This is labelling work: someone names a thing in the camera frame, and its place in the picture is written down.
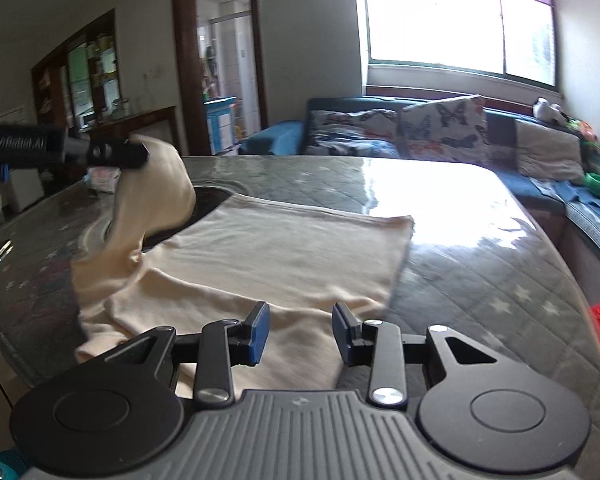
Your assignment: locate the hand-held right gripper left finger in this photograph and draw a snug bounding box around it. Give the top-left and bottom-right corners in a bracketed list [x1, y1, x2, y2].
[102, 301, 271, 407]

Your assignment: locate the cream sweater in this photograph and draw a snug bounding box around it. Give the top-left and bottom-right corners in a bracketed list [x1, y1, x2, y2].
[71, 133, 415, 398]

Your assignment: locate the grey pillow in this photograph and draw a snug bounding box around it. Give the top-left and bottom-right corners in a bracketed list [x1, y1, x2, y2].
[515, 119, 585, 183]

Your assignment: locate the blue sheet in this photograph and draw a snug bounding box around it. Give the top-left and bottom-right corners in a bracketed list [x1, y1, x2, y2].
[530, 177, 600, 233]

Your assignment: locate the panda plush toy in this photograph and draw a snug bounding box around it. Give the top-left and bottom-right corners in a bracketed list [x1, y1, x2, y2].
[532, 97, 568, 123]

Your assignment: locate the dark wooden sideboard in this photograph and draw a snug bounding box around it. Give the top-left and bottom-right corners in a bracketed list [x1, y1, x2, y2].
[87, 106, 178, 161]

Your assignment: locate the window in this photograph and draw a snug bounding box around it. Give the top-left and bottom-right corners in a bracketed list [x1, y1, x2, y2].
[360, 0, 558, 88]

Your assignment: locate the brown wooden door frame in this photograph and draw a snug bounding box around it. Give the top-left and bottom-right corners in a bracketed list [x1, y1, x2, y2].
[171, 0, 270, 157]

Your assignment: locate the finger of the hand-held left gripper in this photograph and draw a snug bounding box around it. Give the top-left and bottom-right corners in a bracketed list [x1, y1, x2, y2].
[86, 139, 149, 171]

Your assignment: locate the blue sofa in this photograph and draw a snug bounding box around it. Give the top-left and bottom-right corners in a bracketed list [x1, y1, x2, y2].
[239, 96, 600, 261]

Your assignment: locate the large butterfly print pillow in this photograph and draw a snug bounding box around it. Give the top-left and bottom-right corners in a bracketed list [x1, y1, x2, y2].
[397, 95, 491, 163]

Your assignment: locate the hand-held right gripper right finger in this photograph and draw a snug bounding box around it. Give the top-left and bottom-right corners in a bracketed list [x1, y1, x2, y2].
[332, 302, 501, 407]

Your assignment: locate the pink white tissue box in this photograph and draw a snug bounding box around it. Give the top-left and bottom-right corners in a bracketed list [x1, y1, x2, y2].
[86, 166, 122, 195]

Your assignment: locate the small butterfly print pillow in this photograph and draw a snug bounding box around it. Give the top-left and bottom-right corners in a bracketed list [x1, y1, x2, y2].
[307, 108, 401, 157]

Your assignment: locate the wooden shelf cabinet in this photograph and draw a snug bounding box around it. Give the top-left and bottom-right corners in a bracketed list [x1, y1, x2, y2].
[31, 8, 120, 131]

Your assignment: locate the colourful plush toy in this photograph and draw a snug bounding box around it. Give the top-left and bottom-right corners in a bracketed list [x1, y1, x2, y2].
[567, 117, 595, 142]

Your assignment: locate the blue fabric item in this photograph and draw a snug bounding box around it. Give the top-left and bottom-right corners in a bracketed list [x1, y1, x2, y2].
[0, 442, 31, 480]

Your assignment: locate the blue white cabinet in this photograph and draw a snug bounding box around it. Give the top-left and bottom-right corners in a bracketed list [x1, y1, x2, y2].
[204, 96, 238, 156]

